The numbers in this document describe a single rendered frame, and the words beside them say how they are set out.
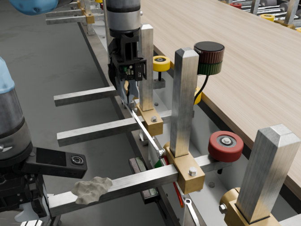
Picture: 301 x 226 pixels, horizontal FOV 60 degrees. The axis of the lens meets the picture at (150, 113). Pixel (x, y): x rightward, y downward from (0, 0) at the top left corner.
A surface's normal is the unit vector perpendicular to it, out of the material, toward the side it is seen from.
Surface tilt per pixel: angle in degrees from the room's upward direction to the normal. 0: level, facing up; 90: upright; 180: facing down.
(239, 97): 0
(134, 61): 90
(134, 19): 90
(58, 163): 29
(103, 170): 0
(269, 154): 90
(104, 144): 0
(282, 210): 90
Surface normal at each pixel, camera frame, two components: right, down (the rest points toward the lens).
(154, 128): 0.33, 0.54
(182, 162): 0.00, -0.82
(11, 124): 0.86, 0.29
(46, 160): 0.46, -0.80
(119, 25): -0.11, 0.58
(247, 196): -0.94, 0.19
